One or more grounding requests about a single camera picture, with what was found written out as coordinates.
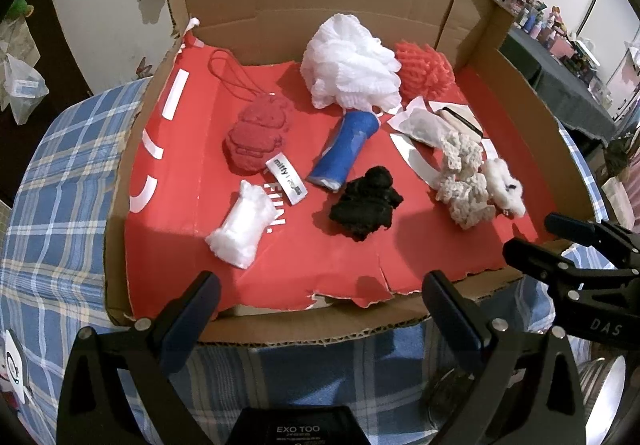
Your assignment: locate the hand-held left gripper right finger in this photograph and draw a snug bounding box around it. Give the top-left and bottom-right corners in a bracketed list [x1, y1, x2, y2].
[422, 270, 587, 445]

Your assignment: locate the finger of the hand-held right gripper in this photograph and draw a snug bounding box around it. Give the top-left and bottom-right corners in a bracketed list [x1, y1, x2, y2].
[502, 237, 601, 298]
[544, 212, 640, 270]

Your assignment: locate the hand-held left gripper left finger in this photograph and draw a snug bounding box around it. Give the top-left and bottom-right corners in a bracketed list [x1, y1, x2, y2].
[56, 270, 222, 445]

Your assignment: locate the white fluffy hair clip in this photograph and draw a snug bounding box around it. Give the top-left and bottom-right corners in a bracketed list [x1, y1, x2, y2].
[481, 158, 527, 218]

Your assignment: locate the cream crocheted scrunchie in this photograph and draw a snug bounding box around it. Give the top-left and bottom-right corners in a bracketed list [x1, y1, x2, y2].
[432, 130, 497, 231]

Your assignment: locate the white fuzzy roll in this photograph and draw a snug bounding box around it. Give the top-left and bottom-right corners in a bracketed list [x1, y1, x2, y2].
[205, 180, 277, 270]

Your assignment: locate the black scrunchie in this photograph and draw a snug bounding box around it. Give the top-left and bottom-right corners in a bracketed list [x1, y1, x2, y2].
[328, 165, 405, 242]

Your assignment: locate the white tissue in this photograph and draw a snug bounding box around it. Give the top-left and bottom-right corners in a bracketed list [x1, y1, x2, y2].
[387, 98, 453, 148]

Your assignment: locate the cardboard box with red lining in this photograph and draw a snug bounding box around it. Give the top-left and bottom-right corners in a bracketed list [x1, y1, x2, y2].
[102, 0, 596, 346]

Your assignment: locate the blue and white tube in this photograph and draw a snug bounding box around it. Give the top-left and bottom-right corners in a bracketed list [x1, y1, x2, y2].
[306, 110, 382, 191]

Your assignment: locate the red mesh bath pouf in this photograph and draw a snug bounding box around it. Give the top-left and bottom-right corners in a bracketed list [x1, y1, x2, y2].
[394, 40, 456, 101]

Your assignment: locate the white mesh bath pouf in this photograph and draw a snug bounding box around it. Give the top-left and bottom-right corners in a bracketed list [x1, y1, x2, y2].
[300, 14, 403, 113]

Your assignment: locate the glass jar with metal lid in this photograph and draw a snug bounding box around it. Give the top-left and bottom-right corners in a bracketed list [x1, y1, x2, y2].
[575, 355, 640, 445]

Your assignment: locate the clear plastic jar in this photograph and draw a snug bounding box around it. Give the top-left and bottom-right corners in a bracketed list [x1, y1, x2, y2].
[425, 365, 481, 426]

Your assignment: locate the grey cloth covered table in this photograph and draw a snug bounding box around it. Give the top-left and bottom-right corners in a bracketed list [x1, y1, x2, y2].
[500, 28, 618, 146]

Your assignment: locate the blue plaid blanket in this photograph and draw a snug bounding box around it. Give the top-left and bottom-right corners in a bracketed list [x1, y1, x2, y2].
[0, 78, 640, 445]

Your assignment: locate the cluttered side table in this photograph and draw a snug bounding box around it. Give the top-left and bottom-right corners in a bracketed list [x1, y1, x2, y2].
[430, 0, 640, 101]

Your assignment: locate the clear plastic bag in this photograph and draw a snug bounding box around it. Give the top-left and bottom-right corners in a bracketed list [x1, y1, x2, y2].
[0, 52, 51, 126]

